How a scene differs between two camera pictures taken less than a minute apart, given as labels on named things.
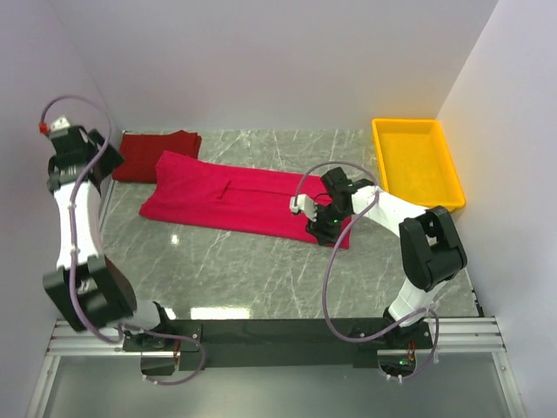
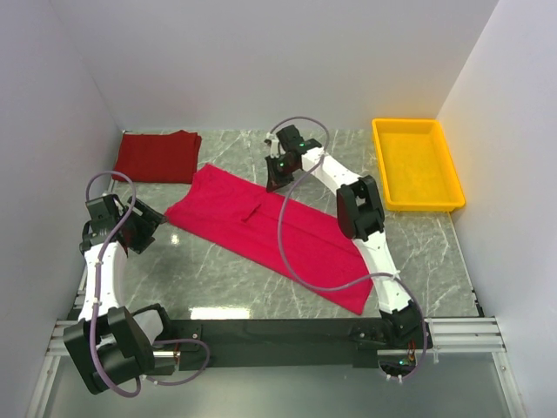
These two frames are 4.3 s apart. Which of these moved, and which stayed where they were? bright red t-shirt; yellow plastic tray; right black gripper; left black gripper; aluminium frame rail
Moved: bright red t-shirt; right black gripper; left black gripper
Stayed: aluminium frame rail; yellow plastic tray
